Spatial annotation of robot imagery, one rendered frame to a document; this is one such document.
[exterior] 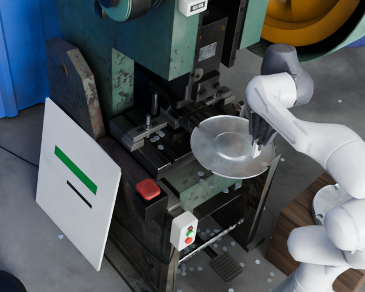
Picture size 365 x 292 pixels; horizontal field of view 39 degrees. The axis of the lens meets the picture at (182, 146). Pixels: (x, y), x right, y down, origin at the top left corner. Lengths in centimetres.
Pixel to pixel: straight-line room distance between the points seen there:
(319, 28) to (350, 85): 181
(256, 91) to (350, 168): 31
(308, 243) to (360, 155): 38
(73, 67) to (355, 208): 113
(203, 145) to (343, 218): 68
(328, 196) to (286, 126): 103
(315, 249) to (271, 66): 52
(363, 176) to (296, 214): 102
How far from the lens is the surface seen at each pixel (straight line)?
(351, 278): 219
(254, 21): 170
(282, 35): 190
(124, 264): 234
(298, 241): 152
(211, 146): 175
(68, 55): 194
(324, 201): 225
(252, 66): 350
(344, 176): 122
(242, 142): 178
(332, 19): 175
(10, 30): 276
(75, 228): 237
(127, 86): 192
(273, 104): 131
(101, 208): 213
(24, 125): 299
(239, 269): 222
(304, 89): 139
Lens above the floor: 202
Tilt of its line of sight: 45 degrees down
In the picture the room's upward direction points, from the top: 7 degrees clockwise
